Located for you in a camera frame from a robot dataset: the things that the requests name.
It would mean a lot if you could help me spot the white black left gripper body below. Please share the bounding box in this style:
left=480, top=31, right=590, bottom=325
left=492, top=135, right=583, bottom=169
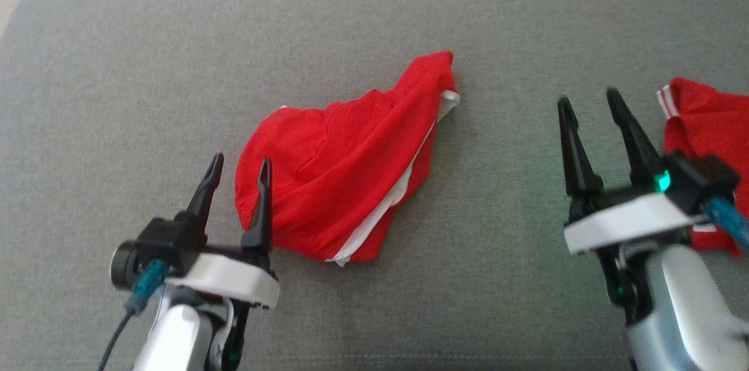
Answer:
left=166, top=213, right=280, bottom=309

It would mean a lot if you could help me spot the black cable with teal plug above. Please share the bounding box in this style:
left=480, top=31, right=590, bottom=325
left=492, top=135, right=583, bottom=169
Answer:
left=99, top=260, right=171, bottom=371
left=704, top=194, right=749, bottom=253

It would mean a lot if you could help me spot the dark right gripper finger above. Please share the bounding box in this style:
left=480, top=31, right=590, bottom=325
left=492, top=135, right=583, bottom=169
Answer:
left=557, top=96, right=604, bottom=199
left=606, top=88, right=668, bottom=190

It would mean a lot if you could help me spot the red garment with white trim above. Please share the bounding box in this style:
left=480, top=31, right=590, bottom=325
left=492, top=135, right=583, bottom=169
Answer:
left=234, top=50, right=462, bottom=267
left=655, top=77, right=749, bottom=257

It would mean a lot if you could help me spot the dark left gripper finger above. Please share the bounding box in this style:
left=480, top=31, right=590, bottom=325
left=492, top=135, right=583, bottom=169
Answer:
left=184, top=152, right=225, bottom=237
left=240, top=157, right=273, bottom=253

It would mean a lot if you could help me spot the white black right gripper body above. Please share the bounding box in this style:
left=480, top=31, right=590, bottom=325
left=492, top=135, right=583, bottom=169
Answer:
left=563, top=180, right=712, bottom=256

